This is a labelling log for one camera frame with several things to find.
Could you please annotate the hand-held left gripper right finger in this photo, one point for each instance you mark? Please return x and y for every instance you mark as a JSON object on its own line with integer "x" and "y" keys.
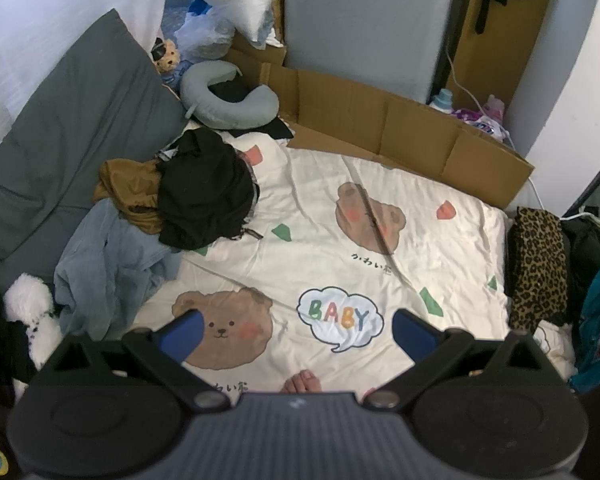
{"x": 412, "y": 340}

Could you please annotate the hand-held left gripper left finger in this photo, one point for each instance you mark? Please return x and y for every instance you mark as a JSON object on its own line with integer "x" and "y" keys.
{"x": 182, "y": 336}

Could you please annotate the black garment patterned lining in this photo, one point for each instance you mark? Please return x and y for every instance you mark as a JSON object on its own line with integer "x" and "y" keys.
{"x": 200, "y": 195}

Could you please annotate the pile of black clothes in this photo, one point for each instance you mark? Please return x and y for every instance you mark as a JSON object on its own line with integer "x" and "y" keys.
{"x": 587, "y": 245}

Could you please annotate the light blue denim garment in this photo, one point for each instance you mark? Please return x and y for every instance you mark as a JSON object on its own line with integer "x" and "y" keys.
{"x": 105, "y": 265}

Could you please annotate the person's foot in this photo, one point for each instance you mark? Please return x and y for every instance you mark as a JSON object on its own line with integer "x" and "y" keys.
{"x": 302, "y": 382}

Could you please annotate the leopard print garment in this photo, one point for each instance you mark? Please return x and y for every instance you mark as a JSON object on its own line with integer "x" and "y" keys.
{"x": 537, "y": 270}

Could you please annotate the white bear-print blanket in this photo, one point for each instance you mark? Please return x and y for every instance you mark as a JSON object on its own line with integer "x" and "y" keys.
{"x": 305, "y": 240}

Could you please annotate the black and white plush toy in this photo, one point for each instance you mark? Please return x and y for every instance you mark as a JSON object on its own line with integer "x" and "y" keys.
{"x": 25, "y": 300}

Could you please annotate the brown garment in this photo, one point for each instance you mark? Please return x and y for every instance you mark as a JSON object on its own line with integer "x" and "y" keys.
{"x": 125, "y": 185}

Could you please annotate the dark cloth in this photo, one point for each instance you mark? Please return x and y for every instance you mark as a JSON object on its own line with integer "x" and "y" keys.
{"x": 0, "y": 350}

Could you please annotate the brown cardboard sheet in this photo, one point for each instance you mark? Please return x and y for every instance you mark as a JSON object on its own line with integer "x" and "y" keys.
{"x": 405, "y": 130}

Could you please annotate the black cloth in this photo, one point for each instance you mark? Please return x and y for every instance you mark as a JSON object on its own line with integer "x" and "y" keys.
{"x": 275, "y": 127}

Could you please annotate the purple packet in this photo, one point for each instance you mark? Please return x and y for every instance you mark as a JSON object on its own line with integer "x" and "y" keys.
{"x": 475, "y": 120}

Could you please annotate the blue-capped detergent bottle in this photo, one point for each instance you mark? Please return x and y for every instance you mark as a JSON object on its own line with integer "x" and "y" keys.
{"x": 442, "y": 102}

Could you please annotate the pink bottle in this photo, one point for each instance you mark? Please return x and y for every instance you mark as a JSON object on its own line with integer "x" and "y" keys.
{"x": 495, "y": 110}

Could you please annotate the grey neck pillow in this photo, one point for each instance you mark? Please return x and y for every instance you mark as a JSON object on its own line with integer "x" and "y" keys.
{"x": 200, "y": 90}

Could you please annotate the teddy bear plush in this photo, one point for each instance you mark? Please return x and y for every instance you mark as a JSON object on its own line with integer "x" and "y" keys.
{"x": 169, "y": 60}

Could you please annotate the brown wooden wardrobe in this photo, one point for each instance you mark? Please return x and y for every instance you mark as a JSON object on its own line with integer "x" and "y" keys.
{"x": 510, "y": 55}

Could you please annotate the clear plastic bag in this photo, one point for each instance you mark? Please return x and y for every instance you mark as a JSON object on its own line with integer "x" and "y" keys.
{"x": 205, "y": 35}

